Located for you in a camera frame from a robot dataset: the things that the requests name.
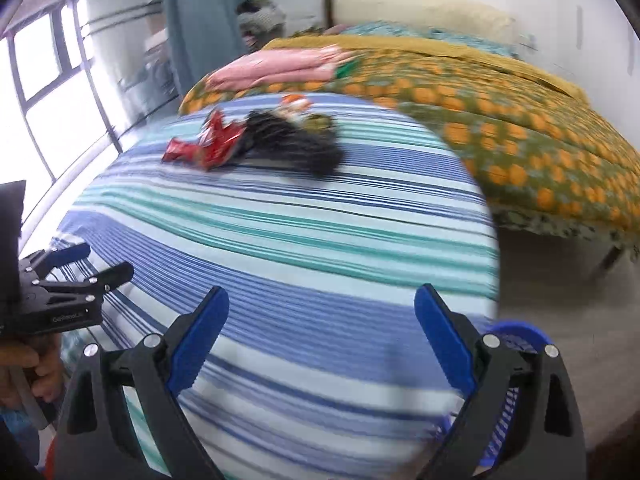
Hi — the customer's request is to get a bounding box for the window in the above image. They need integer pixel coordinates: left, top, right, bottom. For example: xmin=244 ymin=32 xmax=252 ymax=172
xmin=0 ymin=2 xmax=122 ymax=202

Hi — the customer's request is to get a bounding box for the striped tablecloth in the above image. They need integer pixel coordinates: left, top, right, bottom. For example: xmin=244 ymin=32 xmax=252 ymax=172
xmin=20 ymin=92 xmax=501 ymax=480

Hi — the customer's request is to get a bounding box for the black foam net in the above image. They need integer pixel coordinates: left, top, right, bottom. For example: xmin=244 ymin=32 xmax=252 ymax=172
xmin=295 ymin=132 xmax=347 ymax=179
xmin=241 ymin=109 xmax=303 ymax=157

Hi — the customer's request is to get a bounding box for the clothes pile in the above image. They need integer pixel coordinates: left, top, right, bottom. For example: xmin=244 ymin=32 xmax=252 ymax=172
xmin=236 ymin=0 xmax=286 ymax=37

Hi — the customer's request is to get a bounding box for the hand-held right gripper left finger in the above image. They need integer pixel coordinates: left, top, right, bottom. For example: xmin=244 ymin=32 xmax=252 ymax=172
xmin=52 ymin=286 xmax=231 ymax=480

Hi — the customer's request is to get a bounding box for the blue plastic basket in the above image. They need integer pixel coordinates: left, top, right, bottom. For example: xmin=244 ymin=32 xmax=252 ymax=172
xmin=435 ymin=321 xmax=556 ymax=468

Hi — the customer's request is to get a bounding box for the red snack wrapper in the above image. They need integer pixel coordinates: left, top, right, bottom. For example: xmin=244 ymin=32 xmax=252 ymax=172
xmin=161 ymin=137 xmax=203 ymax=165
xmin=197 ymin=108 xmax=247 ymax=171

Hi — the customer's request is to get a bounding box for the pink folded blanket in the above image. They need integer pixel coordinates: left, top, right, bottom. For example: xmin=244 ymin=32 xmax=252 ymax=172
xmin=205 ymin=45 xmax=359 ymax=94

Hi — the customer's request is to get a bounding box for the beige headboard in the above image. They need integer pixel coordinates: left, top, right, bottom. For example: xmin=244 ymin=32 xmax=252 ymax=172
xmin=332 ymin=0 xmax=519 ymax=44

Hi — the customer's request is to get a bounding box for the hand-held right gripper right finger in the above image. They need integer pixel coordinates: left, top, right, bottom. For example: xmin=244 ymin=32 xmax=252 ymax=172
xmin=414 ymin=283 xmax=587 ymax=480

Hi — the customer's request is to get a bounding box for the blue curtain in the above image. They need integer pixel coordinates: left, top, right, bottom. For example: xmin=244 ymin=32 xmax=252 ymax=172
xmin=161 ymin=0 xmax=251 ymax=107

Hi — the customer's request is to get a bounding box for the teal patterned pillow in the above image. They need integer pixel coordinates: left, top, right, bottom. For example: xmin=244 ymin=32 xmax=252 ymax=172
xmin=440 ymin=32 xmax=519 ymax=59
xmin=345 ymin=20 xmax=437 ymax=39

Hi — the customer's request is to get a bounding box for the orange floral quilt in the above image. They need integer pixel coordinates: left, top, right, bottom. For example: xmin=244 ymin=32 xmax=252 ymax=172
xmin=178 ymin=45 xmax=640 ymax=242

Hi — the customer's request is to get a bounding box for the floral bed skirt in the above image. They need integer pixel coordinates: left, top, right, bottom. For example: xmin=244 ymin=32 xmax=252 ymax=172
xmin=492 ymin=206 xmax=640 ymax=262

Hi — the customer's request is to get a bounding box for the white wardrobe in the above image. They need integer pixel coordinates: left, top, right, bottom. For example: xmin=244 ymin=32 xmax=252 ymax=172
xmin=545 ymin=0 xmax=640 ymax=92

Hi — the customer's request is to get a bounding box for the grey cable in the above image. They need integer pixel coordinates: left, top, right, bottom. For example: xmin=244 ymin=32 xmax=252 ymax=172
xmin=10 ymin=367 xmax=52 ymax=431

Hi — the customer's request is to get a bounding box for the dark yellow wrapper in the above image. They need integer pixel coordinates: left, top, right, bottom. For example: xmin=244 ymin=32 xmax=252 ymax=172
xmin=300 ymin=112 xmax=337 ymax=136

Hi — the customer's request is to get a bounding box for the wooden bed leg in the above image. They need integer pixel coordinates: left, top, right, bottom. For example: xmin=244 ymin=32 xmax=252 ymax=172
xmin=590 ymin=245 xmax=619 ymax=279

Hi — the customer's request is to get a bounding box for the yellow blanket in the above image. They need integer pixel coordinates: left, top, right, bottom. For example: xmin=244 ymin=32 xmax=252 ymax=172
xmin=262 ymin=35 xmax=587 ymax=99

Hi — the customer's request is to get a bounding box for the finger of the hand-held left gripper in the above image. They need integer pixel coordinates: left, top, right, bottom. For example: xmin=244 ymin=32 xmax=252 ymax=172
xmin=34 ymin=261 xmax=135 ymax=307
xmin=20 ymin=243 xmax=92 ymax=281

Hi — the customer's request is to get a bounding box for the person's left hand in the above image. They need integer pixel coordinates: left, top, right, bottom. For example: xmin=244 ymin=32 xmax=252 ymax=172
xmin=0 ymin=332 xmax=66 ymax=411

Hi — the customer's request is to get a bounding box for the orange white snack packet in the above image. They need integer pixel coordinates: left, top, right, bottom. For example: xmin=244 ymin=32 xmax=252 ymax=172
xmin=277 ymin=94 xmax=312 ymax=114

